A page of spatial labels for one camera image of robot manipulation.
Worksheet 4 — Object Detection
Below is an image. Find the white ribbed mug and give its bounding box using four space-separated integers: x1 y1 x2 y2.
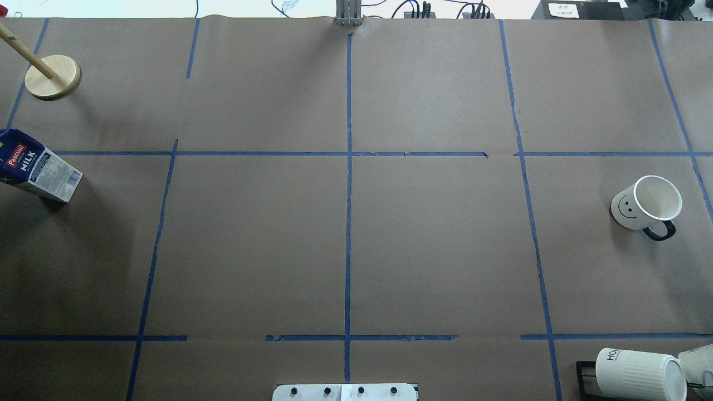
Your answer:
595 348 687 400

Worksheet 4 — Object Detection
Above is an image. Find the aluminium frame post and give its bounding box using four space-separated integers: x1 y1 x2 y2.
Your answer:
334 0 363 26

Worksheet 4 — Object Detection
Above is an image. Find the black power strip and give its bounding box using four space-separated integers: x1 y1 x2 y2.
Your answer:
391 1 436 19

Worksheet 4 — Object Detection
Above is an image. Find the wooden mug tree stand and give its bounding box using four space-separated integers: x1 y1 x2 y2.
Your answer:
1 25 82 101

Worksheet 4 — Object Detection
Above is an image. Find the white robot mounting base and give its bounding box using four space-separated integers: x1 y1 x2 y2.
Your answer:
272 383 419 400

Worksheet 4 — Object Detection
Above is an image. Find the black box with label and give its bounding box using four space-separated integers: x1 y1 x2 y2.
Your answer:
531 1 626 21

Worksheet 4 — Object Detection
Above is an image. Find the white smiley face mug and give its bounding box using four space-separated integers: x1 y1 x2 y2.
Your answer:
609 175 683 242

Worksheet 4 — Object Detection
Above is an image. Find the blue Pascual milk carton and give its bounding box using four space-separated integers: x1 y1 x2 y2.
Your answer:
1 129 82 203

